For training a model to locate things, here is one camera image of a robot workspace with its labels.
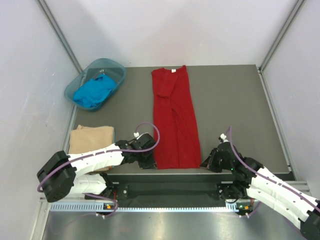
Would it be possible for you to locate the teal plastic basket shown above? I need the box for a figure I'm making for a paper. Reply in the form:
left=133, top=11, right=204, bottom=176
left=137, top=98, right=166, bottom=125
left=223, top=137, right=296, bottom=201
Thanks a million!
left=64, top=58, right=127, bottom=112

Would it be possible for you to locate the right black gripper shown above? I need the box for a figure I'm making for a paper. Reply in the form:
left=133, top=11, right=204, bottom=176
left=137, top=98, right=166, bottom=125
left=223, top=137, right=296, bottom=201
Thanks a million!
left=199, top=147, right=234, bottom=173

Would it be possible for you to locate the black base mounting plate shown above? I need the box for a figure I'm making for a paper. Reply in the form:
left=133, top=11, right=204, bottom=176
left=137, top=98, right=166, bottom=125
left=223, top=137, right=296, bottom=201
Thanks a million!
left=103, top=173, right=248, bottom=208

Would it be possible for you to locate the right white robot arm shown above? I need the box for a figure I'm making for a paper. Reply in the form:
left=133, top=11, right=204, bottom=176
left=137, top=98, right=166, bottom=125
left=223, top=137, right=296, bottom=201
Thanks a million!
left=200, top=140, right=320, bottom=240

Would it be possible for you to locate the folded tan t-shirt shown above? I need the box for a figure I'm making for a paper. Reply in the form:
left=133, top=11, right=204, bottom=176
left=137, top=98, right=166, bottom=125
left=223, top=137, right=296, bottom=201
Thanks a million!
left=68, top=124, right=114, bottom=154

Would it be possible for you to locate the slotted cable duct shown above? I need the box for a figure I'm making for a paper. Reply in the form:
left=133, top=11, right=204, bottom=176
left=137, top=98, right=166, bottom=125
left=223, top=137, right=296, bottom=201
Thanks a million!
left=50, top=201, right=254, bottom=213

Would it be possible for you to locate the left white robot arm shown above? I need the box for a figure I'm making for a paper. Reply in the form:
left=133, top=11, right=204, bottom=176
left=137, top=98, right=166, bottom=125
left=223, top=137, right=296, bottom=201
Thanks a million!
left=36, top=133, right=159, bottom=203

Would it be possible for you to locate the aluminium frame rail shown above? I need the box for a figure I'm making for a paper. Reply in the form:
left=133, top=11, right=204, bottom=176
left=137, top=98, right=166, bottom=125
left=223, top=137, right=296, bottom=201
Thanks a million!
left=38, top=181, right=313, bottom=205

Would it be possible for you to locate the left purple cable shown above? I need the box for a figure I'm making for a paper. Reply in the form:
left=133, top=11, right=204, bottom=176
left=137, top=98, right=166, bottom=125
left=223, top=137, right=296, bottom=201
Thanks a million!
left=37, top=121, right=161, bottom=217

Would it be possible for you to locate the red t-shirt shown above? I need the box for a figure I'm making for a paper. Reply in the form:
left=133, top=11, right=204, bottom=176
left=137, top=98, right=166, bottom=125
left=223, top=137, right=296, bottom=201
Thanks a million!
left=151, top=65, right=202, bottom=170

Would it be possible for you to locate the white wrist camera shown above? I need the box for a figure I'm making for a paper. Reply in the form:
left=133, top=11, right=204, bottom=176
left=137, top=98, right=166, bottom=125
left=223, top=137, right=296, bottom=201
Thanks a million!
left=218, top=133, right=229, bottom=143
left=133, top=132, right=144, bottom=139

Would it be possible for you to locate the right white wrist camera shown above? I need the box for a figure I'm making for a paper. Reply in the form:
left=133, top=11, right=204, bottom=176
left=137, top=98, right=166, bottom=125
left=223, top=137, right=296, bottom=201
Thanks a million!
left=218, top=133, right=229, bottom=143

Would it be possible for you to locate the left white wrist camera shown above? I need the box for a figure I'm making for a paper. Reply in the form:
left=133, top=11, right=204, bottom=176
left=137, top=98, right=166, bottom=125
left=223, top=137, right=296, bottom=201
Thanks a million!
left=133, top=132, right=144, bottom=139

